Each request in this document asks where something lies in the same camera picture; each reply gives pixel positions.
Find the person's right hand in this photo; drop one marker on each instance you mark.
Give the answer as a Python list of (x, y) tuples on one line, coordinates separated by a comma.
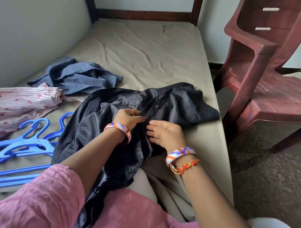
[(169, 136)]

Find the person's left hand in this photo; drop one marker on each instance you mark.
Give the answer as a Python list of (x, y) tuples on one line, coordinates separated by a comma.
[(129, 118)]

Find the blue striped shirt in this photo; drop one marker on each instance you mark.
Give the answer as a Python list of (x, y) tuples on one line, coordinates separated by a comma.
[(80, 77)]

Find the pink floral striped garment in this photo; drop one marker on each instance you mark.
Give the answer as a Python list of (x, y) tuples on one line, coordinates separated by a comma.
[(28, 101)]

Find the pile of blue hangers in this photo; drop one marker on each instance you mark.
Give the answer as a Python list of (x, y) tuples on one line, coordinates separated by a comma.
[(28, 145)]

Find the person's left forearm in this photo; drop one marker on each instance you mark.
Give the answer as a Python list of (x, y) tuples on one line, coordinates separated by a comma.
[(91, 159)]

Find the person's right forearm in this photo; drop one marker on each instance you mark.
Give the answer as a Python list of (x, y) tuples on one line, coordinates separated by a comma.
[(211, 197)]

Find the bed with beige sheet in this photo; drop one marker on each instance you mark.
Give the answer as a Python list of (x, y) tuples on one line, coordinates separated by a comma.
[(150, 47)]

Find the dark wooden bed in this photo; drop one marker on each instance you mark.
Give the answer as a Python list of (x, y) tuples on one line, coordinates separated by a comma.
[(141, 15)]

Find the striped orange purple bangle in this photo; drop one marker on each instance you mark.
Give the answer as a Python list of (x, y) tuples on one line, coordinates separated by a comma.
[(117, 126)]

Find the striped white purple bangle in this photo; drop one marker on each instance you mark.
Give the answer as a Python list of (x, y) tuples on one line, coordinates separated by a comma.
[(178, 152)]

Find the maroon plastic chair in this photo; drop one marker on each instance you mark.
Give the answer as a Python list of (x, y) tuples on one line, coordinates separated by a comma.
[(258, 84)]

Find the white trousers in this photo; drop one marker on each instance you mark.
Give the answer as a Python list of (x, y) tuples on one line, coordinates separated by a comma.
[(268, 223)]

